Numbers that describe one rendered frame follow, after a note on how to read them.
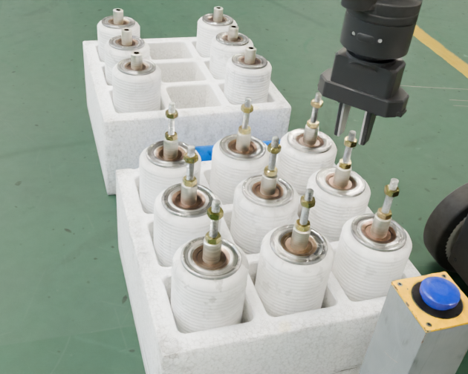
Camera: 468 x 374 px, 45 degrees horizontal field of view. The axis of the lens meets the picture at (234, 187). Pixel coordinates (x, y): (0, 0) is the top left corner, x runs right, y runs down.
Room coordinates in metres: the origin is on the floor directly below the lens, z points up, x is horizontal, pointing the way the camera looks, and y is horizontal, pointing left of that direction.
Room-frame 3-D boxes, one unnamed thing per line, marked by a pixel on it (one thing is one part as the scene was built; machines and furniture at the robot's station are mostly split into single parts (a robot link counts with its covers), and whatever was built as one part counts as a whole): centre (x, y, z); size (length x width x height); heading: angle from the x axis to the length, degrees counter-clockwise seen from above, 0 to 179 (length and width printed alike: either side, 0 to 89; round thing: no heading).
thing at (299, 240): (0.56, -0.09, 0.26); 0.02 x 0.02 x 0.03
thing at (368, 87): (0.72, -0.16, 0.45); 0.13 x 0.10 x 0.12; 62
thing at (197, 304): (0.52, 0.02, 0.16); 0.10 x 0.10 x 0.18
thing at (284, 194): (0.67, -0.05, 0.25); 0.08 x 0.08 x 0.01
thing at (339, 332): (0.67, -0.05, 0.09); 0.39 x 0.39 x 0.18; 21
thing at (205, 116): (1.19, 0.15, 0.09); 0.39 x 0.39 x 0.18; 21
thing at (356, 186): (0.71, -0.16, 0.25); 0.08 x 0.08 x 0.01
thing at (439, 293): (0.43, -0.22, 0.32); 0.04 x 0.04 x 0.02
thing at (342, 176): (0.71, -0.16, 0.26); 0.02 x 0.02 x 0.03
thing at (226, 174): (0.78, -0.01, 0.16); 0.10 x 0.10 x 0.18
